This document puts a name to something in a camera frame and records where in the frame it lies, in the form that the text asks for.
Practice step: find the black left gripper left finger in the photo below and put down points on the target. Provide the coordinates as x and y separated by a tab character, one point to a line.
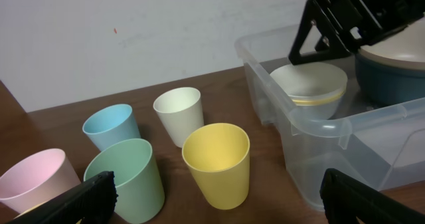
92	201

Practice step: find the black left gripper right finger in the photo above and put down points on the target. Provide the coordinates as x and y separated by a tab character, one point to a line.
347	200

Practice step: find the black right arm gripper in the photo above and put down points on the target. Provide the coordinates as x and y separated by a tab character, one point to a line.
328	27

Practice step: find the white small bowl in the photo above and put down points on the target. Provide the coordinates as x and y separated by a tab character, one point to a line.
311	81

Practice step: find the green plastic cup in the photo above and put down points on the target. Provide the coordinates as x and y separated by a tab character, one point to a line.
136	176

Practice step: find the yellow small bowl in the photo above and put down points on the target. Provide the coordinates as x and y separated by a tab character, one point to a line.
320	101

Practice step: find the pink plastic cup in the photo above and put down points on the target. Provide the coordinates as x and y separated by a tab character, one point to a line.
36	179

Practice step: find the grey small bowl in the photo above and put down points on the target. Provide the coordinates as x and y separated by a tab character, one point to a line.
320	112

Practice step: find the dark blue bowl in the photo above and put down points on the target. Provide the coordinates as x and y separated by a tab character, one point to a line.
388	85

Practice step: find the beige bowl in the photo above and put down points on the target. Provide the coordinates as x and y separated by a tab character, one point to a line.
403	50

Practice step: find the clear plastic storage bin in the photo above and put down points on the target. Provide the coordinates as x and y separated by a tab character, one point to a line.
380	146

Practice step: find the blue plastic cup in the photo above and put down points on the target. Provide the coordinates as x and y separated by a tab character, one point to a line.
111	125

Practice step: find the cream plastic cup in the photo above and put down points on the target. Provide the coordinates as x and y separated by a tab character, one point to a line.
181	113

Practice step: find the yellow plastic cup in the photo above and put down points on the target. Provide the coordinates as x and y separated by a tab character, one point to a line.
218	157

